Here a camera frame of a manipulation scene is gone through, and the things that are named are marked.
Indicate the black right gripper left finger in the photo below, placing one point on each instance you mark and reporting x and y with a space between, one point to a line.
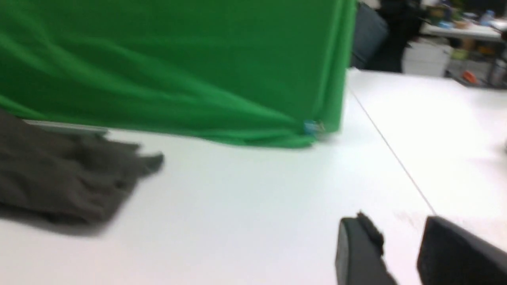
359 256

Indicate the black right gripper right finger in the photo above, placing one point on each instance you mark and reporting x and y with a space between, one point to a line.
451 255

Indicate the gray long-sleeved shirt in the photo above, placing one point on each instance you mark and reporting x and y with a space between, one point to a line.
67 178

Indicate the blue binder clip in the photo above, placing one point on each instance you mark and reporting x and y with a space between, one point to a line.
314 128

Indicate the green backdrop cloth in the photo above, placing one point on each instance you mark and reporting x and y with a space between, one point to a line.
243 72

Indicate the white storage box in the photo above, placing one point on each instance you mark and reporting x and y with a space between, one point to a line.
424 59

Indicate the dark office chair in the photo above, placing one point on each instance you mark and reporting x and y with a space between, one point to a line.
371 30

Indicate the white background table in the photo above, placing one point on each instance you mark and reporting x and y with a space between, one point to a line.
490 33

